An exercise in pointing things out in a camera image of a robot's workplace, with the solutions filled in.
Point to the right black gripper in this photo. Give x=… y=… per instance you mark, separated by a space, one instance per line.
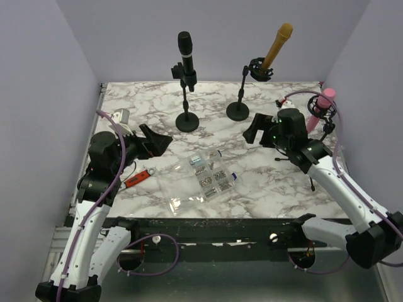
x=261 y=121

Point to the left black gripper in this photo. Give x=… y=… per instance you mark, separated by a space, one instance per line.
x=154 y=145

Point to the black round-base shock-mount stand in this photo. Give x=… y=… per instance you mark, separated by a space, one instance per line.
x=239 y=111

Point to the black clip microphone stand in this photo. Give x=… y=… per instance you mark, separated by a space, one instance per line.
x=185 y=122

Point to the black tripod microphone stand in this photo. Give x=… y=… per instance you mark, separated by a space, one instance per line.
x=327 y=129

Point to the pink microphone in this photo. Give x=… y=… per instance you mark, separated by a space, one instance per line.
x=320 y=108

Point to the gold microphone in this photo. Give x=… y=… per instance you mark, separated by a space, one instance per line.
x=283 y=34

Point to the black microphone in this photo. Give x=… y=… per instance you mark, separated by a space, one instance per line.
x=185 y=46

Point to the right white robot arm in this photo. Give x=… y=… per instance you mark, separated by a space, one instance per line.
x=374 y=232

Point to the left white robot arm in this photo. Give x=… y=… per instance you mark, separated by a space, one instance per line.
x=84 y=264

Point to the red adjustable wrench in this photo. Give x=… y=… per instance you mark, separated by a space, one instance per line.
x=136 y=179

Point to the clear plastic bag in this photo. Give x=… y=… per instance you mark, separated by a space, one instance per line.
x=180 y=188

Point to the clear plastic screw organizer box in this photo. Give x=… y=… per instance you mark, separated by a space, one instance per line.
x=212 y=175

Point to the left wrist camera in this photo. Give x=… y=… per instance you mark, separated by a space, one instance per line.
x=121 y=118

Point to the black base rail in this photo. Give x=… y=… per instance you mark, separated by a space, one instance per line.
x=219 y=240

